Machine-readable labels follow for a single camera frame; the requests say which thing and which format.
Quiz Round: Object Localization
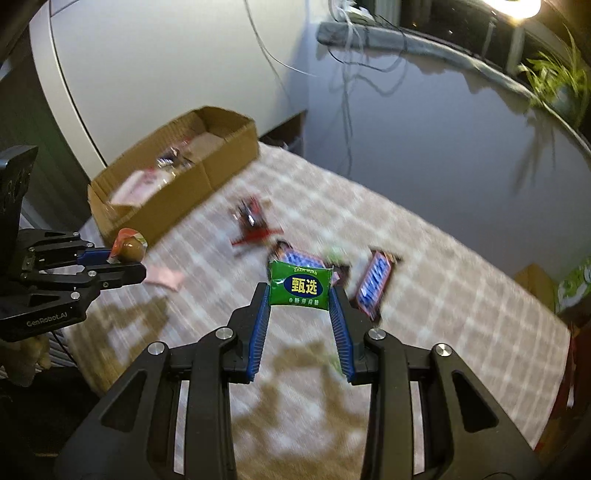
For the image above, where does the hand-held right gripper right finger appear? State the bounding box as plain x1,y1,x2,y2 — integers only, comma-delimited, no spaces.
328,286,543,480

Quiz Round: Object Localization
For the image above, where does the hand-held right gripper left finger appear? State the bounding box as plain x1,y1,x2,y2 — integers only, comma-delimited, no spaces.
55,282,273,480

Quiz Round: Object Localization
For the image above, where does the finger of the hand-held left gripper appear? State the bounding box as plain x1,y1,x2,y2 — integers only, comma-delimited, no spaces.
18,230,116,267
21,261,148,302

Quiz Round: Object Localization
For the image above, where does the colourful egg-shaped candy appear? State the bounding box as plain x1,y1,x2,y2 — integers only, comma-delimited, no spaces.
111,228,149,262

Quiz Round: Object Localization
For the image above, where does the green snack packet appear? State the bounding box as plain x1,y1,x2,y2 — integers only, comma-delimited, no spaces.
267,259,334,311

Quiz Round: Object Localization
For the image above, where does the brown chocolate bar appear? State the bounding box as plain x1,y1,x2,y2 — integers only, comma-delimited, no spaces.
351,248,404,325

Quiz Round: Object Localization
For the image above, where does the white and pink packet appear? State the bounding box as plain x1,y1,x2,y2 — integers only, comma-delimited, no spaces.
110,169,163,206

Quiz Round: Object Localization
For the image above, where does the cardboard box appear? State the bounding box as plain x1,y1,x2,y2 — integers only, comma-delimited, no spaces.
87,106,259,248

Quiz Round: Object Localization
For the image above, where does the red-wrapped chocolate candy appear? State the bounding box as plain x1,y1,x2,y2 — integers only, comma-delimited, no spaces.
230,196,285,246

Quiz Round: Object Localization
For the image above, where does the black candy packet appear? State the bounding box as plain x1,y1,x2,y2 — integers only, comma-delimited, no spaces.
154,154,186,172

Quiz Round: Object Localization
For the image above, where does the clear packet of red dates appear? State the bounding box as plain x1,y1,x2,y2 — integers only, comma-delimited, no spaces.
168,137,200,160

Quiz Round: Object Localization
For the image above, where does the beige plush toy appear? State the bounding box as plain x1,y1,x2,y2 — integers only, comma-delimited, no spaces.
0,333,52,386

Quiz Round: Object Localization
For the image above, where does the blue snack bar left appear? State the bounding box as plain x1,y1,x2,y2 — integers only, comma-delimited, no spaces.
270,239,352,283

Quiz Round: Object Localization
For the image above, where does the checked tablecloth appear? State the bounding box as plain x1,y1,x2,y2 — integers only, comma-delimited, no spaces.
60,141,574,455

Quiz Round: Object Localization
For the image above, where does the white wardrobe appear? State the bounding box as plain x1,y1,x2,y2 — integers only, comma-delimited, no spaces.
28,0,311,172

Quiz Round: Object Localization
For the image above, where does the green carton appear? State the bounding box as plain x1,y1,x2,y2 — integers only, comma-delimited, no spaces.
555,257,591,315

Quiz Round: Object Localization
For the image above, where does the window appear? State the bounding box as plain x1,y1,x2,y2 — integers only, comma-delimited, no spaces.
351,0,591,84

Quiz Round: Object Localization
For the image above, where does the potted spider plant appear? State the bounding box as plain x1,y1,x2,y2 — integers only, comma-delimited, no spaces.
516,25,591,127

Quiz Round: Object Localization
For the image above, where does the black cable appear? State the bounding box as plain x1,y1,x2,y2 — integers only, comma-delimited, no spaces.
329,7,409,178

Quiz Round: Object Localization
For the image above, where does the white cable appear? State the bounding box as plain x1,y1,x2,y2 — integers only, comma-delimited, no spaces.
244,0,320,77

